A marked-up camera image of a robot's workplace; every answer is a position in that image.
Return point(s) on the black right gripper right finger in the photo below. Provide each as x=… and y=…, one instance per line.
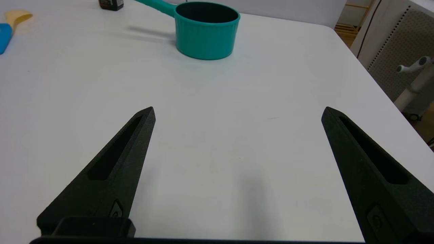
x=390, y=206

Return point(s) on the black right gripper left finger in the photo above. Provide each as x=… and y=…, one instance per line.
x=101, y=196

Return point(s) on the white table leg with crank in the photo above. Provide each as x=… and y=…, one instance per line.
x=412, y=89

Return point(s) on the white pegboard panel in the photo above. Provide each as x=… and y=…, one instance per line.
x=396, y=44

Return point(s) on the small black box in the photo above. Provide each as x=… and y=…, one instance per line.
x=111, y=4

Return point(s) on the wooden rack frame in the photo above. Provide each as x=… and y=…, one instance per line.
x=357, y=5

